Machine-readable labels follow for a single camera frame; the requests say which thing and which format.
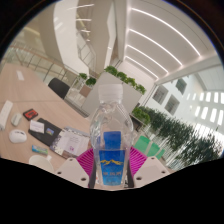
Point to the small grey-white device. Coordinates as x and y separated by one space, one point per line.
16 119

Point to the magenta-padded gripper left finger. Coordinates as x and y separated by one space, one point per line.
71 170

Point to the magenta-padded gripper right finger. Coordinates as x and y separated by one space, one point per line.
150 168

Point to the green tote bag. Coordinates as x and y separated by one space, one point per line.
148 148

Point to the long row of green plants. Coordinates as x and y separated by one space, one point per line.
186 140

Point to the clear water bottle blue label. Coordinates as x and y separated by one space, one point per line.
111 140

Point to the small red black case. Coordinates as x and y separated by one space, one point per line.
30 114

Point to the white computer mouse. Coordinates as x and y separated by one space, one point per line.
17 136

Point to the white power strip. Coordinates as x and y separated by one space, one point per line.
6 113

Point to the white card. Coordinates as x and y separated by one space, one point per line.
36 126

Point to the glass railing with wood handrail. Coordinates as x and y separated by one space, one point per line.
33 60

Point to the ceiling light strips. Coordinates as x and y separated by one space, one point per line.
160 36

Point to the small blue green pack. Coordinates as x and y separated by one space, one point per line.
40 149

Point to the green shrubs with brown table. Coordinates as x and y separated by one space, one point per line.
141 115

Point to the black office chair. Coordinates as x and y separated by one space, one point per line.
58 87

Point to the leafy green planter row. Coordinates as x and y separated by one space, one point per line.
125 78

